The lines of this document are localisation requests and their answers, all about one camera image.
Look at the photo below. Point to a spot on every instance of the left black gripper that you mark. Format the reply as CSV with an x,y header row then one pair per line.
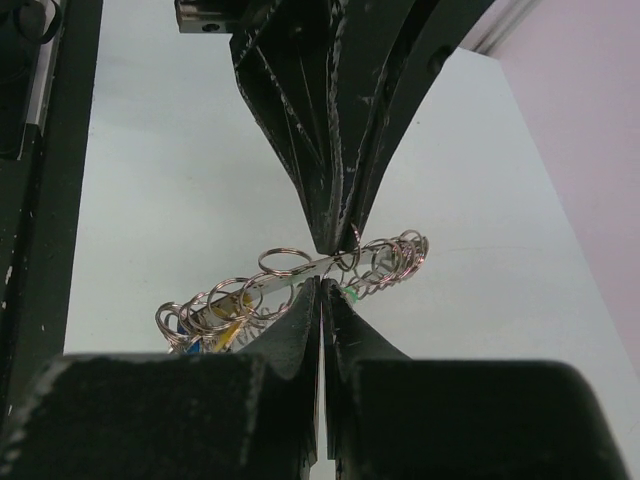
x,y
279,52

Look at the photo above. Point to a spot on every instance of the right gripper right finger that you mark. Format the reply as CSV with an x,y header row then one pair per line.
x,y
389,416

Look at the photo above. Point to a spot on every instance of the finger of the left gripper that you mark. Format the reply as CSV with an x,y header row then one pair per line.
x,y
384,58

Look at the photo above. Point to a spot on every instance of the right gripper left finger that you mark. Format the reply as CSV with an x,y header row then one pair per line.
x,y
245,415

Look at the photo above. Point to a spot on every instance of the green tag key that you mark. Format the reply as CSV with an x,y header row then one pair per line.
x,y
351,293

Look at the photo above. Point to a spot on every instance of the blue tag key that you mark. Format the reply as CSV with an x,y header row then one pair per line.
x,y
185,343

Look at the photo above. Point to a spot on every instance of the left aluminium frame post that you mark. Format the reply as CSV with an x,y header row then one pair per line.
x,y
496,25

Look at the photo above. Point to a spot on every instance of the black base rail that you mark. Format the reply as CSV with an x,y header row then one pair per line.
x,y
49,55

